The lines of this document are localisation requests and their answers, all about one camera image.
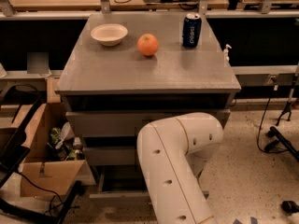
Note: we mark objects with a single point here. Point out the grey bottom drawer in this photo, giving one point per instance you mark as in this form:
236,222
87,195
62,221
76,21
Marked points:
120,184

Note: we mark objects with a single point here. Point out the grey drawer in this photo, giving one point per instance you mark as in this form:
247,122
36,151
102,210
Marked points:
112,123
100,156
120,184

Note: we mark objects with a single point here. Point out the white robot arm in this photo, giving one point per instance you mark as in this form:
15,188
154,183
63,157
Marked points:
172,154

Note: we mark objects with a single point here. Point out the grey top drawer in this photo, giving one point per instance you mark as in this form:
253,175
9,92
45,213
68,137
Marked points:
112,123

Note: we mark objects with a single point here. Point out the grey wooden drawer cabinet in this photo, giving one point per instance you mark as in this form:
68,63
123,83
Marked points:
121,78

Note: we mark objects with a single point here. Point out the grey middle drawer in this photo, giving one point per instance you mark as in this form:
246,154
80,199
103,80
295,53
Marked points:
100,156

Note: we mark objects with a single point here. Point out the open cardboard box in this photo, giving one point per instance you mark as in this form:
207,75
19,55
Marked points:
44,173

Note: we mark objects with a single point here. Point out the orange fruit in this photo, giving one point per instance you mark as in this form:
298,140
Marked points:
148,44

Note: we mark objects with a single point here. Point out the white paper bowl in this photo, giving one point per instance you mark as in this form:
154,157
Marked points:
110,34

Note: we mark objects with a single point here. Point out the blue pepsi can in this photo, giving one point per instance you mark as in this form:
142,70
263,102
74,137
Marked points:
191,30

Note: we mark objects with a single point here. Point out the small white pump bottle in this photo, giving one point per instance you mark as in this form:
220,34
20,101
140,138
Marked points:
226,52

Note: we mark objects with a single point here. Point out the clear sanitizer bottle left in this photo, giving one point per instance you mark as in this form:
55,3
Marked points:
48,73

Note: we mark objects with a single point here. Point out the black stand leg right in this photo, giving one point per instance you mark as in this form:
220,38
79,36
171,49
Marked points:
285,142

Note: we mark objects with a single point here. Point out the black tripod stand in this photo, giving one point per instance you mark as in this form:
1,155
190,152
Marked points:
287,108

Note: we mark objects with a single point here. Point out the black caster wheel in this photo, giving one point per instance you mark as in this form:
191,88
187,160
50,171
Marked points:
290,207

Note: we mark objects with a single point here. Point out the black stand frame left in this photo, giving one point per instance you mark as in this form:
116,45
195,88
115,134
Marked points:
12,153

